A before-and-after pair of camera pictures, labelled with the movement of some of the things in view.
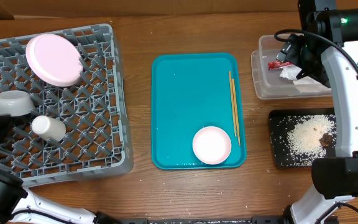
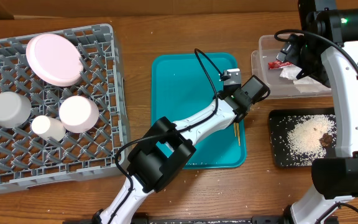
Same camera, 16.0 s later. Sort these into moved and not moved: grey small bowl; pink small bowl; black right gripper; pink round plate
Moved: pink small bowl
Not moved: grey small bowl; black right gripper; pink round plate
